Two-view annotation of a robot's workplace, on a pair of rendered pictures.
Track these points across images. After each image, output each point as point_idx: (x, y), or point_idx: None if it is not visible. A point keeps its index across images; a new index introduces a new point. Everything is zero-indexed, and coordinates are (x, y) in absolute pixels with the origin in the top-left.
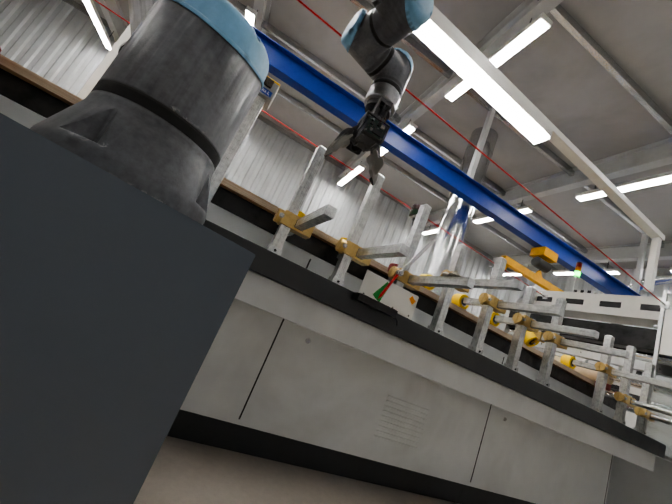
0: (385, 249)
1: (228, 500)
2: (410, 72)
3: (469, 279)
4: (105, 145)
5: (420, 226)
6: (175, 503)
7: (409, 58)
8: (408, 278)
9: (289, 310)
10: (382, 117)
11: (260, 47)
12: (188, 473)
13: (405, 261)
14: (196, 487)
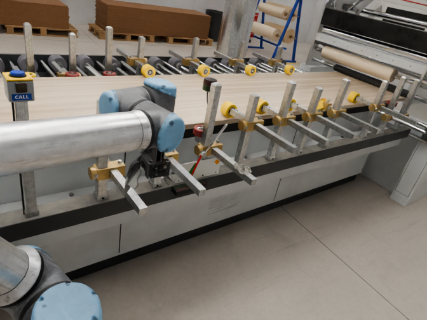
0: (188, 183)
1: (135, 301)
2: (175, 98)
3: (252, 181)
4: None
5: (214, 107)
6: (112, 319)
7: (171, 92)
8: (211, 150)
9: (129, 216)
10: (162, 162)
11: (98, 319)
12: (107, 296)
13: (206, 140)
14: (116, 303)
